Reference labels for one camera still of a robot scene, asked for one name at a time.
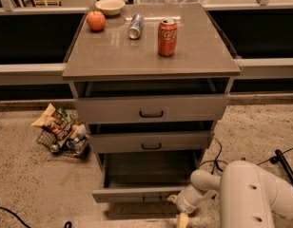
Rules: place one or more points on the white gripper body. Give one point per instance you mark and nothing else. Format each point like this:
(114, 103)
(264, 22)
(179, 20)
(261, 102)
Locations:
(185, 203)

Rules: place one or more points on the grey bottom drawer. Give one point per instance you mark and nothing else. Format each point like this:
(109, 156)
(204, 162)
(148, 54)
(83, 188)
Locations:
(146, 176)

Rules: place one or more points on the grey drawer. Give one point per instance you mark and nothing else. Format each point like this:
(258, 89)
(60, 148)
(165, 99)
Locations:
(138, 102)
(143, 137)
(146, 176)

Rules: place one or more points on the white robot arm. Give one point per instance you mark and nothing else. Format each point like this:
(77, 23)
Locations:
(249, 196)

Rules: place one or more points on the grey middle drawer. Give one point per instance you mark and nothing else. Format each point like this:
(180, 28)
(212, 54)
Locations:
(143, 137)

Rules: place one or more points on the grey top drawer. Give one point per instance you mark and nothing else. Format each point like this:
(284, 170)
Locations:
(138, 102)

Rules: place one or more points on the grey drawer cabinet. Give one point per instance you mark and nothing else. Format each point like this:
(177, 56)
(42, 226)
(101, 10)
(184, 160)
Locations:
(111, 56)

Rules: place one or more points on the black bar on floor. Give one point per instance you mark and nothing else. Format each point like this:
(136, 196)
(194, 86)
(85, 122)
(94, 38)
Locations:
(279, 157)

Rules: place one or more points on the yellow brown snack bag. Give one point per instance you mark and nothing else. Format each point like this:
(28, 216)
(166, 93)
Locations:
(53, 122)

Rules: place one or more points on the red coca-cola can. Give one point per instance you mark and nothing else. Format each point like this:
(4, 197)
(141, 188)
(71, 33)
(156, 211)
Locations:
(167, 37)

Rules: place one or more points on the silver blue soda can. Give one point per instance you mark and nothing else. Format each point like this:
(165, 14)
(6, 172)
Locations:
(136, 26)

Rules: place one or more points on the red apple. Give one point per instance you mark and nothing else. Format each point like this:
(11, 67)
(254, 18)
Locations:
(96, 20)

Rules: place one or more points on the white bowl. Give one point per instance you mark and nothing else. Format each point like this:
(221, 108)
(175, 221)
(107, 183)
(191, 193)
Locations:
(110, 7)

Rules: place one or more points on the grey railing barrier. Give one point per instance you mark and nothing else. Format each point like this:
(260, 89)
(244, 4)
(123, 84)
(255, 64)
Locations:
(272, 68)

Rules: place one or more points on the wire basket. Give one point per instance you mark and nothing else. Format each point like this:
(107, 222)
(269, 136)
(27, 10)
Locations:
(77, 148)

